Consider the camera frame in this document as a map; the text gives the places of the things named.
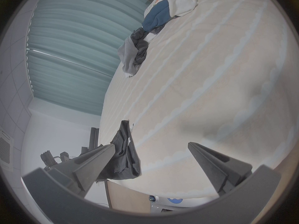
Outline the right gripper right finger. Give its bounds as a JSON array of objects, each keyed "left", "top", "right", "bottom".
[{"left": 188, "top": 142, "right": 253, "bottom": 193}]

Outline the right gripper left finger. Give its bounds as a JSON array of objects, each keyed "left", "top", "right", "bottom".
[{"left": 50, "top": 144, "right": 116, "bottom": 196}]

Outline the black T-shirt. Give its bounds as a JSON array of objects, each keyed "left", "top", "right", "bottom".
[{"left": 96, "top": 120, "right": 142, "bottom": 181}]

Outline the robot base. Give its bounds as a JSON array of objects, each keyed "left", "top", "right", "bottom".
[{"left": 148, "top": 194, "right": 212, "bottom": 217}]

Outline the bed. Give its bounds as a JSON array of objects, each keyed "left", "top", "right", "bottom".
[{"left": 99, "top": 0, "right": 296, "bottom": 216}]

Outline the black chest of drawers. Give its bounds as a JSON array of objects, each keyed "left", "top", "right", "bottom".
[{"left": 81, "top": 127, "right": 100, "bottom": 154}]

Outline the blue-green curtain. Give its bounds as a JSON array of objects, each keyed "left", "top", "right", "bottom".
[
  {"left": 26, "top": 0, "right": 151, "bottom": 77},
  {"left": 26, "top": 50, "right": 115, "bottom": 118}
]

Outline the ceiling air conditioner vent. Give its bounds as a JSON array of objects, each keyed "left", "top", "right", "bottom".
[{"left": 0, "top": 129, "right": 15, "bottom": 171}]

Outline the grey garment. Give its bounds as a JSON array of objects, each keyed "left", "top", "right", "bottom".
[{"left": 117, "top": 37, "right": 141, "bottom": 75}]

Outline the black glossy garment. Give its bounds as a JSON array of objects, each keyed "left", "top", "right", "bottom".
[{"left": 131, "top": 27, "right": 161, "bottom": 66}]

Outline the blue and white garment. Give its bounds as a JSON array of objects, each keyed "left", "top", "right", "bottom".
[{"left": 142, "top": 0, "right": 198, "bottom": 32}]

